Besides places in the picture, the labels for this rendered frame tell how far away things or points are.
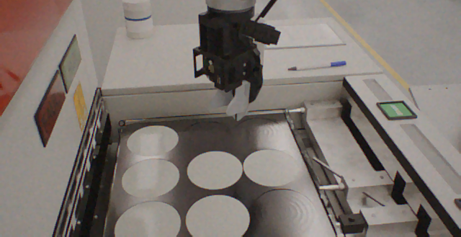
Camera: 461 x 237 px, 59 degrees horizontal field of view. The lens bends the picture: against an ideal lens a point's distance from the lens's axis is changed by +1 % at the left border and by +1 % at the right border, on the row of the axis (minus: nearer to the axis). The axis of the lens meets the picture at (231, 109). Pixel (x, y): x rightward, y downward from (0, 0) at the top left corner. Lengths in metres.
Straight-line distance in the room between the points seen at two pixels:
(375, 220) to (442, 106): 0.57
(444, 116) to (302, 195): 0.55
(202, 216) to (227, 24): 0.30
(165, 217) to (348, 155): 0.38
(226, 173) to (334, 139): 0.26
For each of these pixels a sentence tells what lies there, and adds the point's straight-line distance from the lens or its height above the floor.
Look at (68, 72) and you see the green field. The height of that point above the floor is 1.10.
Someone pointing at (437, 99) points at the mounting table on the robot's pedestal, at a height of 0.82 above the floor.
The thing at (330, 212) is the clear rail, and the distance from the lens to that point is 0.68.
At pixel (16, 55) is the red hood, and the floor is 1.25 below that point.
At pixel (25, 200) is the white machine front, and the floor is 1.07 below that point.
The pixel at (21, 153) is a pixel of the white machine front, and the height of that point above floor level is 1.11.
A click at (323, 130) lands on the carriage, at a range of 0.89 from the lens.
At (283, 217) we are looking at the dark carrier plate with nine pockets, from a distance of 0.66.
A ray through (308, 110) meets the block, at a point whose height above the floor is 0.90.
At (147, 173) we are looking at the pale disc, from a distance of 0.75.
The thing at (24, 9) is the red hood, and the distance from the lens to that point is 0.39.
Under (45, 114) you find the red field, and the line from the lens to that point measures 0.56.
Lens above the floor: 1.39
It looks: 33 degrees down
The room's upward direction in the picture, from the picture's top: straight up
